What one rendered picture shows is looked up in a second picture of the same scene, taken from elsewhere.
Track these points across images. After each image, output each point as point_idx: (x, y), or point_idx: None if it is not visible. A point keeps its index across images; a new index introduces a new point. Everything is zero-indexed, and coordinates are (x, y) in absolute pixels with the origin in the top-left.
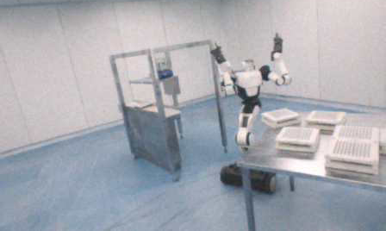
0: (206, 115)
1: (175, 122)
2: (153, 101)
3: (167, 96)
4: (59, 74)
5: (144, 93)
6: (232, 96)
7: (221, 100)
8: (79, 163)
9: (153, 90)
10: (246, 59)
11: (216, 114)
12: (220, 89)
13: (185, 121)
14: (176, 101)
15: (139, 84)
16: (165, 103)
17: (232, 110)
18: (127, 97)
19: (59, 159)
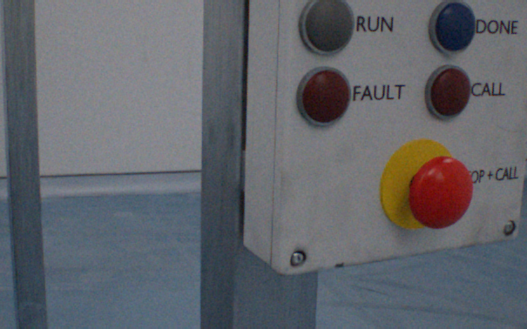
0: (353, 282)
1: (139, 283)
2: (116, 125)
3: (197, 120)
4: None
5: (72, 73)
6: None
7: (305, 318)
8: None
9: (127, 66)
10: None
11: (419, 295)
12: (275, 46)
13: (198, 297)
14: (22, 142)
15: (53, 22)
16: (180, 154)
17: None
18: None
19: None
